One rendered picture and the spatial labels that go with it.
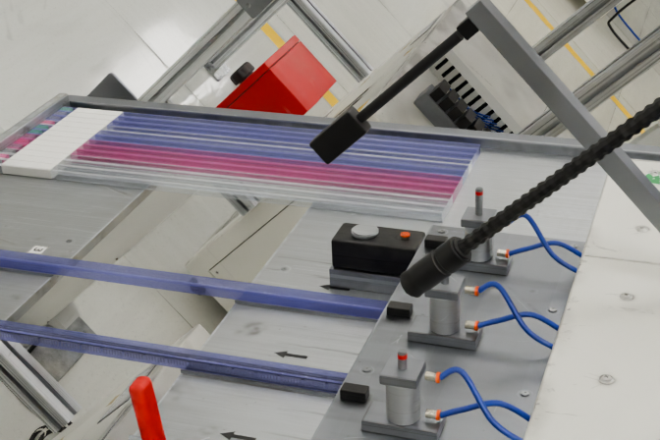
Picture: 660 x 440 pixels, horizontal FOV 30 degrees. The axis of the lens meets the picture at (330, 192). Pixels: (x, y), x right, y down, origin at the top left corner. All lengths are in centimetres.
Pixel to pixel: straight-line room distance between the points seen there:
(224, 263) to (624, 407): 176
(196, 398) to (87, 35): 202
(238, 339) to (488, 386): 26
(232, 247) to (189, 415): 155
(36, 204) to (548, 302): 57
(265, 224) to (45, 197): 116
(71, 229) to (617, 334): 58
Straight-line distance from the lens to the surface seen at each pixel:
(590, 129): 87
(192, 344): 158
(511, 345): 89
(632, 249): 98
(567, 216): 120
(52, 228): 123
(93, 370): 234
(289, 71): 179
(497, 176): 128
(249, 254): 246
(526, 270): 98
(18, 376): 181
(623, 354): 85
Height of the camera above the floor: 165
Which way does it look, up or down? 31 degrees down
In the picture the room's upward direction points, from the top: 51 degrees clockwise
